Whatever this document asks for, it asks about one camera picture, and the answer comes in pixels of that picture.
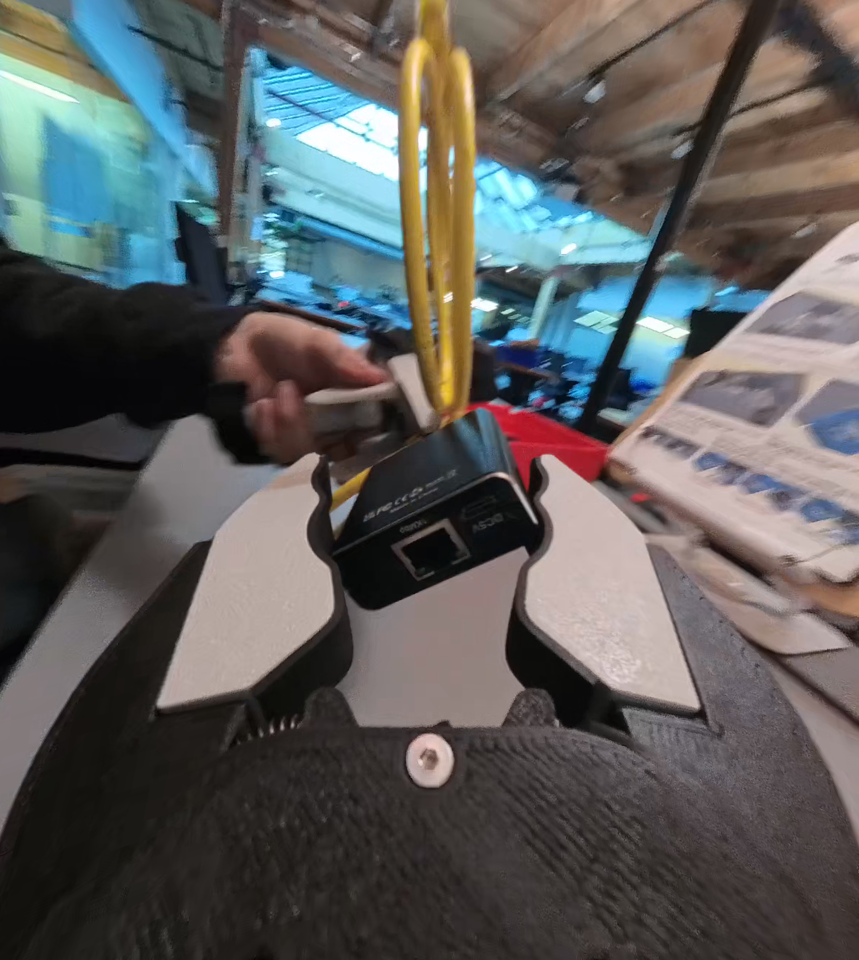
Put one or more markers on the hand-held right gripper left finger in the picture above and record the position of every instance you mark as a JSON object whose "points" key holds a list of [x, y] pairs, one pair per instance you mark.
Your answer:
{"points": [[249, 600]]}

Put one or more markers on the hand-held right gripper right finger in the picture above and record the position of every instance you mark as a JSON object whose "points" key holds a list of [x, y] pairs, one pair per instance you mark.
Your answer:
{"points": [[602, 592]]}

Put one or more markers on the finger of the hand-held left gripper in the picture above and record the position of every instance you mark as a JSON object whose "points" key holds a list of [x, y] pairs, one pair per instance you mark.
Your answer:
{"points": [[416, 397]]}

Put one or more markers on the black ethernet adapter box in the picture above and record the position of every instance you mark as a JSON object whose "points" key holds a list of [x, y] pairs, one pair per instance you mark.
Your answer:
{"points": [[429, 480]]}

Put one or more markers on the person's left forearm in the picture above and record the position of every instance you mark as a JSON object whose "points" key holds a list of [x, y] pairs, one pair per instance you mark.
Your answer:
{"points": [[62, 337]]}

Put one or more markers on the person's left hand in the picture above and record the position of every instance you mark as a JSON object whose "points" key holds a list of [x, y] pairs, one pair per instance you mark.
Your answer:
{"points": [[279, 352]]}

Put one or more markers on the red plastic bin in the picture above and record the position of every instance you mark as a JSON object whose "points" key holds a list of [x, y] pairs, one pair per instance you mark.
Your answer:
{"points": [[557, 442]]}

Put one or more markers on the person's dark trousers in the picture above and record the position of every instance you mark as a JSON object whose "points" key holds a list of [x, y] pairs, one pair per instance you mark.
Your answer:
{"points": [[2, 585]]}

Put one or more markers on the black pole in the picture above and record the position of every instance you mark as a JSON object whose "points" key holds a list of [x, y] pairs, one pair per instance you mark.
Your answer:
{"points": [[669, 225]]}

